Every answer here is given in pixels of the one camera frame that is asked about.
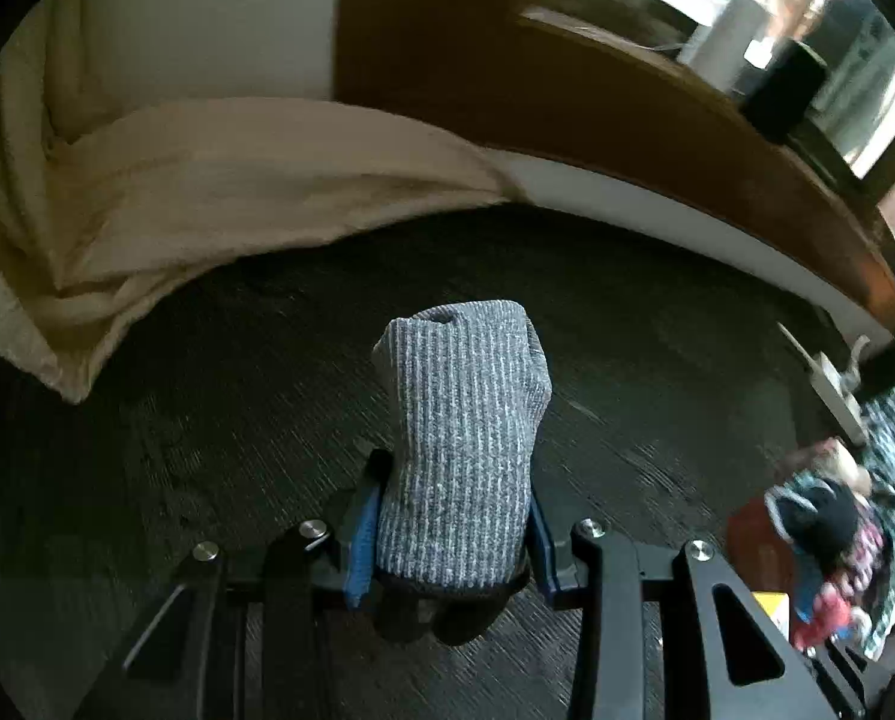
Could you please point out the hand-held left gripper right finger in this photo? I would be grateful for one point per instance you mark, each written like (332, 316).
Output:
(545, 555)

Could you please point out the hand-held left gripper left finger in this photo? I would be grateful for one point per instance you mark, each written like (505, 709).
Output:
(361, 562)

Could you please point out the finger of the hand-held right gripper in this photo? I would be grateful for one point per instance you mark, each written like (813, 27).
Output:
(841, 675)

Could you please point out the red fuzzy ball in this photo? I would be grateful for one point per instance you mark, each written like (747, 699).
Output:
(830, 607)

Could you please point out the small yellow box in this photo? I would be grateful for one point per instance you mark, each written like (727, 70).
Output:
(771, 607)

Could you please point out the red rectangular tin container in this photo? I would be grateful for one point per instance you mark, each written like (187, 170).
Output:
(755, 547)

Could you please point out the black patterned table mat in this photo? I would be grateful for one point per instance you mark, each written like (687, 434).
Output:
(192, 427)

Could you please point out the white power strip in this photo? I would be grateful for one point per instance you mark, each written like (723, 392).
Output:
(834, 397)

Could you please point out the black insulated bottle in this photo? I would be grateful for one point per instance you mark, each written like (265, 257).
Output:
(894, 367)

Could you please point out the beige curtain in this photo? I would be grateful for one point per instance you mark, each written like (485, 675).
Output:
(192, 187)

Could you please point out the wooden window sill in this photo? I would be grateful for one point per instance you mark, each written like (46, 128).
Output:
(567, 90)

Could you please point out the black box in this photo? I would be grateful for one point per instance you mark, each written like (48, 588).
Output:
(785, 86)

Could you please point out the white thread spool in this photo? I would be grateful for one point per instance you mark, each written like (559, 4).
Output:
(729, 37)

